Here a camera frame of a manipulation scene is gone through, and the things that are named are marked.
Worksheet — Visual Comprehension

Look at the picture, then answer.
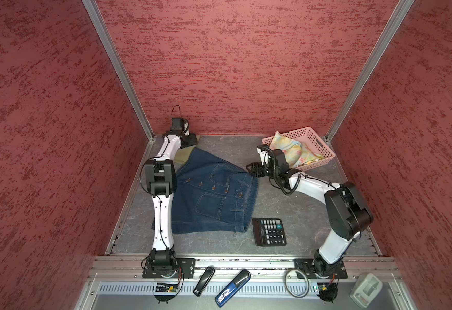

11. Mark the olive green skirt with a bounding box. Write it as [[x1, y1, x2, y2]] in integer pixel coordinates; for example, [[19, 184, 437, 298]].
[[173, 135, 201, 165]]

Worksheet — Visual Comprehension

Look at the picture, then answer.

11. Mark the blue denim skirt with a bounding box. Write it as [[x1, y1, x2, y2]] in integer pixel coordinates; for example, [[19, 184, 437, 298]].
[[171, 149, 258, 234]]

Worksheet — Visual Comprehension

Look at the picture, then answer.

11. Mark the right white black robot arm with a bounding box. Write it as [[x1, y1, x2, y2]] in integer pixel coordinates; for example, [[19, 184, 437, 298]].
[[246, 145, 374, 278]]

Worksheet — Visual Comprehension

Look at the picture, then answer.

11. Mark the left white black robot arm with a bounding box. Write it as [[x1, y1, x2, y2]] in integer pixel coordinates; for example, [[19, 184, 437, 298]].
[[139, 129, 196, 278]]

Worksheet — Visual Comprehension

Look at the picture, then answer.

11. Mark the pastel patterned cloth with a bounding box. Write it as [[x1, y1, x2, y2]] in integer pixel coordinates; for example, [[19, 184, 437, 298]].
[[270, 132, 324, 168]]

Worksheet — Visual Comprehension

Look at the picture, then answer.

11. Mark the pink plastic basket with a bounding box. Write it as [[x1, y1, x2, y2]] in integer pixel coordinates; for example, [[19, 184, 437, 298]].
[[262, 127, 335, 171]]

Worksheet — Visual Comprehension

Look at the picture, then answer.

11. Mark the black desk calculator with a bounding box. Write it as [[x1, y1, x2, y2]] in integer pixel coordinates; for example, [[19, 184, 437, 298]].
[[252, 218, 287, 247]]

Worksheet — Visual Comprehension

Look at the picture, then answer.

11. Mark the blue black stapler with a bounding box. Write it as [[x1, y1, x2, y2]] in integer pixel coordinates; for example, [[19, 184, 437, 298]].
[[214, 269, 251, 308]]

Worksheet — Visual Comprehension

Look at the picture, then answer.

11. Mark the right small circuit board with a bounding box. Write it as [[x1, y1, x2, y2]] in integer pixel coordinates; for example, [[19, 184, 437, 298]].
[[318, 283, 338, 303]]

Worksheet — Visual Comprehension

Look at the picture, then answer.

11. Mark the small circuit board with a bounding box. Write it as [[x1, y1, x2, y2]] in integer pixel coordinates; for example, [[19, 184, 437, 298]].
[[155, 282, 180, 294], [318, 283, 338, 303]]

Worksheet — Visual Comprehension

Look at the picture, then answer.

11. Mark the grey plastic dispenser box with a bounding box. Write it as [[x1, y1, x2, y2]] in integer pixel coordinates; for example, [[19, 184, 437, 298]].
[[349, 273, 383, 309]]

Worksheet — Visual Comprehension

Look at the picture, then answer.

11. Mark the left small circuit board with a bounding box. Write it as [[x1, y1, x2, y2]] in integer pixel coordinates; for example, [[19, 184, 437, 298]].
[[155, 282, 180, 294]]

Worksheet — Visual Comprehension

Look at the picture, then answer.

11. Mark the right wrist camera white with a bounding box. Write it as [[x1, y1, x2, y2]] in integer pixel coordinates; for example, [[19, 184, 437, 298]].
[[257, 149, 270, 165]]

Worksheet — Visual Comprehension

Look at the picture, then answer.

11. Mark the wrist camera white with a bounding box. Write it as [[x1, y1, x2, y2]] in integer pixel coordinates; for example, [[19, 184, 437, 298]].
[[257, 149, 270, 165], [170, 118, 189, 136]]

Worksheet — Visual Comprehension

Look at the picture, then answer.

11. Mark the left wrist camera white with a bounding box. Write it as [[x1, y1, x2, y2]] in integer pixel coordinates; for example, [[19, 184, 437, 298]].
[[170, 118, 189, 136]]

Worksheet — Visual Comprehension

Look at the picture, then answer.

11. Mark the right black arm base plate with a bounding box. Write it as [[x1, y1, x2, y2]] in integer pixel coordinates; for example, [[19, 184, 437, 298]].
[[294, 258, 348, 280]]

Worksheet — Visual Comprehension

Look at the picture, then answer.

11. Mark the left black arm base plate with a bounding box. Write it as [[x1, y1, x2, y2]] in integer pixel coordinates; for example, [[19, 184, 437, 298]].
[[142, 258, 196, 280]]

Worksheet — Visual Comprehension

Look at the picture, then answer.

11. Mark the grey coiled cable ring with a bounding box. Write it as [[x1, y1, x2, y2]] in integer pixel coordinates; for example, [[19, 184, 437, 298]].
[[284, 269, 311, 299]]

